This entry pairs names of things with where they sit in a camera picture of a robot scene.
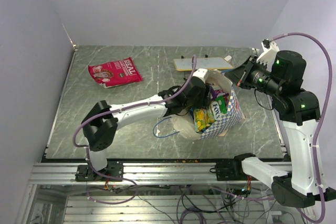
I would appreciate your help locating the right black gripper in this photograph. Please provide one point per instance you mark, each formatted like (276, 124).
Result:
(240, 75)

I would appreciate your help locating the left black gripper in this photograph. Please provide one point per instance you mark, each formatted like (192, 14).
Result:
(206, 100)

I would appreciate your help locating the purple snack packet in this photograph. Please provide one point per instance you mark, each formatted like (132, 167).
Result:
(217, 93)

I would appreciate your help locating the green Fox's candy bag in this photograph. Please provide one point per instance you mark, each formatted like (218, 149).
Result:
(204, 118)

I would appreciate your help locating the blue checkered paper bag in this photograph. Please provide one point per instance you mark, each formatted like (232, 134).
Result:
(183, 123)

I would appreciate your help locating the red Real chips bag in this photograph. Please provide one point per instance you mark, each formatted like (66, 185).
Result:
(115, 73)

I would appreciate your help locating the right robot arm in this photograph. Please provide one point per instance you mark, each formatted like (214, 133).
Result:
(299, 111)

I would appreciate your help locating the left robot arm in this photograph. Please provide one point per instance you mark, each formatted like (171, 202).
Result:
(97, 130)

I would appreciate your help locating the small yellow-framed whiteboard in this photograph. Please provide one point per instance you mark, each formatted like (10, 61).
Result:
(209, 63)

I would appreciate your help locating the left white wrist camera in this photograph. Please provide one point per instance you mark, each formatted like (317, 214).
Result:
(202, 74)

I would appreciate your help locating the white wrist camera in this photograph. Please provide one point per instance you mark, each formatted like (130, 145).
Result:
(270, 49)
(202, 74)

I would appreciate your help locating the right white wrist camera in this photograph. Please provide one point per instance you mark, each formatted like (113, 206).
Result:
(270, 49)

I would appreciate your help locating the aluminium frame rail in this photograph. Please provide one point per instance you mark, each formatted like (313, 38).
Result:
(141, 173)

